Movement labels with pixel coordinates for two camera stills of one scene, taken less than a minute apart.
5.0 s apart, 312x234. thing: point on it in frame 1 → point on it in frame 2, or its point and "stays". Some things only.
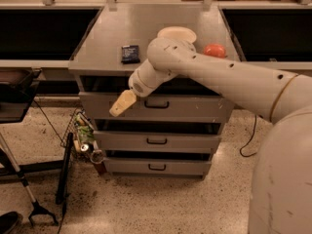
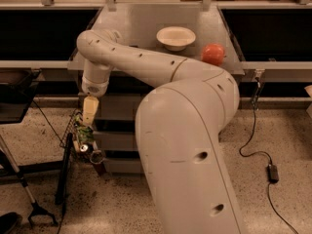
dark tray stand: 18,92 stays
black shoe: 9,221 stays
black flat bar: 64,168 stays
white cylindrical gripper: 137,84 → 94,87
